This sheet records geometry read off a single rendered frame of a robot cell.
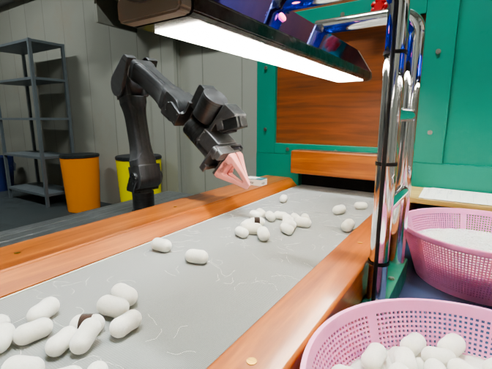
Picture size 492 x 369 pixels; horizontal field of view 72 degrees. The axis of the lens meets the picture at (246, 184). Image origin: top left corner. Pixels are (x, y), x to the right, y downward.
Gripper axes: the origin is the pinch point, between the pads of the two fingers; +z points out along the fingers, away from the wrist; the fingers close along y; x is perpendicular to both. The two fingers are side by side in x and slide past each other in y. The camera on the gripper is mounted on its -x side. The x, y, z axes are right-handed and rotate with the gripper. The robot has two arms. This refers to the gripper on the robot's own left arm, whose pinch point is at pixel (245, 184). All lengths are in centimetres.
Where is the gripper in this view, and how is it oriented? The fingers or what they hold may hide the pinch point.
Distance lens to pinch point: 73.1
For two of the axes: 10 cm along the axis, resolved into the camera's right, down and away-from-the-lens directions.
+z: 6.3, 7.2, -2.9
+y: 5.5, -1.6, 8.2
